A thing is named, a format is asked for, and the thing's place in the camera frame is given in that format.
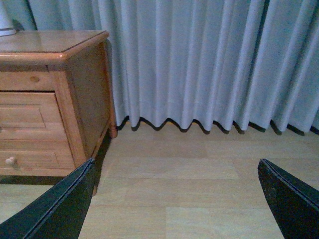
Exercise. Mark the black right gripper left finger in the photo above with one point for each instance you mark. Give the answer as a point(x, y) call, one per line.
point(59, 213)

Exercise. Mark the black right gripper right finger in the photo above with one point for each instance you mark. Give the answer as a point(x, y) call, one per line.
point(293, 203)

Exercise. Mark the wooden drawer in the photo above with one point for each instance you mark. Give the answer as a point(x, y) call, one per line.
point(30, 116)
point(31, 154)

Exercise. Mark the wooden nightstand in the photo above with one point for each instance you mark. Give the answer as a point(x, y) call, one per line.
point(74, 66)

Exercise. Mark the grey pleated curtain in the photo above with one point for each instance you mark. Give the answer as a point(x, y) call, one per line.
point(234, 62)

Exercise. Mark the white ribbed table lamp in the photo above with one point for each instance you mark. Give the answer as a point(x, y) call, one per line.
point(6, 24)

